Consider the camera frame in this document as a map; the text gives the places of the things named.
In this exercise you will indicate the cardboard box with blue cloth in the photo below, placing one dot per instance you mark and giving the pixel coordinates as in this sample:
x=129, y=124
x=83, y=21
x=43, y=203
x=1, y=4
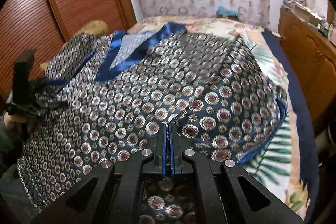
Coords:
x=222, y=12

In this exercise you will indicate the brown louvered wardrobe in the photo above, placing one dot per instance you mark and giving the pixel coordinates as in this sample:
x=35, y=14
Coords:
x=45, y=25

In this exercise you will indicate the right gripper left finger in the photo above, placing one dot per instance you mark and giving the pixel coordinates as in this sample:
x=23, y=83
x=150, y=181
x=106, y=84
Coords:
x=111, y=192

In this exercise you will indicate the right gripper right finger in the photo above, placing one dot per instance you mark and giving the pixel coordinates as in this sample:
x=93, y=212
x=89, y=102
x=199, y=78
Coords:
x=224, y=191

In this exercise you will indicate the wooden sideboard cabinet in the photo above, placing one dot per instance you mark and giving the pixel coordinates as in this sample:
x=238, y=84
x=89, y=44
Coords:
x=312, y=58

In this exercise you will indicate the person's left hand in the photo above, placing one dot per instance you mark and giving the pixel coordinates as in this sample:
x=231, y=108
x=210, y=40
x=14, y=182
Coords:
x=16, y=127

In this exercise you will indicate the gold brocade pillow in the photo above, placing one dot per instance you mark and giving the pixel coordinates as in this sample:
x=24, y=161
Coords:
x=74, y=50

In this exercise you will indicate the navy blue bed sheet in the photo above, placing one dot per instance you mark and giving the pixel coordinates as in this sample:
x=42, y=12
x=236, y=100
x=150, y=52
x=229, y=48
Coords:
x=308, y=163

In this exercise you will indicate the navy patterned silk shirt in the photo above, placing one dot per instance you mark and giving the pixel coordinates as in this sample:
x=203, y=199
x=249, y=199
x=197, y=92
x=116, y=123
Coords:
x=211, y=88

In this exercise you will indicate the cardboard box on cabinet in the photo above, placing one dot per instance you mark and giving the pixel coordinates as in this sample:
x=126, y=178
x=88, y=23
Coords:
x=305, y=14

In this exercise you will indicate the floral bed quilt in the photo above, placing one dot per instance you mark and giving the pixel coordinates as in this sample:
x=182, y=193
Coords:
x=277, y=166

